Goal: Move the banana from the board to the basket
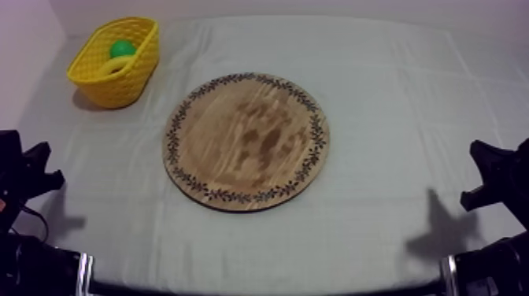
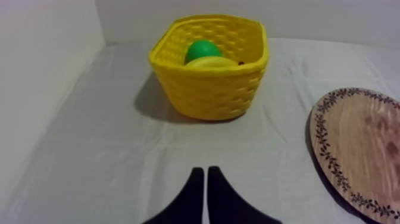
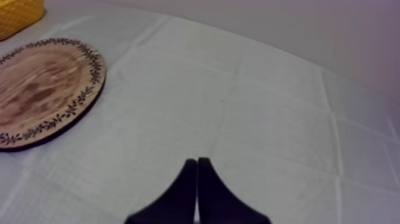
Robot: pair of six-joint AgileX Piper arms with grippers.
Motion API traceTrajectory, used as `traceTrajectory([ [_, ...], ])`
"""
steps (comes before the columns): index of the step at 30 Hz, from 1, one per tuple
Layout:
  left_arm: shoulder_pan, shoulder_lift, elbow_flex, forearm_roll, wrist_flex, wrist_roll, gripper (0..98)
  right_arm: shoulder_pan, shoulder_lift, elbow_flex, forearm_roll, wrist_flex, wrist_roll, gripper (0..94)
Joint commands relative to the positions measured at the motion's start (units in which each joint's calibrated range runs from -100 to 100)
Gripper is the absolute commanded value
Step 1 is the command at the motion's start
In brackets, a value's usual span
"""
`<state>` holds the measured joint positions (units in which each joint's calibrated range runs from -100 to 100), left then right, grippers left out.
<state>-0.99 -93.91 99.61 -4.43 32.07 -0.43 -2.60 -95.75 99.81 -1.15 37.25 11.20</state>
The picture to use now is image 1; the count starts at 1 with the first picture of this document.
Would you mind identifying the green toy pear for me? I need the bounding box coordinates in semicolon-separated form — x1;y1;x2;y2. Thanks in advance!
109;39;138;59

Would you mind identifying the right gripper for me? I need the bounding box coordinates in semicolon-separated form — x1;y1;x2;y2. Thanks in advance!
460;138;529;231

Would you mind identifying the round wooden board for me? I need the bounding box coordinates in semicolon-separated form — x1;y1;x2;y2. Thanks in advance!
162;72;331;214

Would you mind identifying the black cable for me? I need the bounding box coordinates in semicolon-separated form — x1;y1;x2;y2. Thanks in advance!
20;205;50;244

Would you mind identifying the yellow plastic basket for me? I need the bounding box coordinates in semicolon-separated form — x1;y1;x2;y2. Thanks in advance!
66;16;161;110

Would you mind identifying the yellow toy banana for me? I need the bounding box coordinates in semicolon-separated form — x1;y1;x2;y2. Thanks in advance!
98;55;134;76

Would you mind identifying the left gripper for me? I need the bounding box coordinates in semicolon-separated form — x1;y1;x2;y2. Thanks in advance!
0;129;66;233

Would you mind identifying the silver metal bar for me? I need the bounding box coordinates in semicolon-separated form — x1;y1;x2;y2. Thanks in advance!
439;255;458;296
76;252;94;296

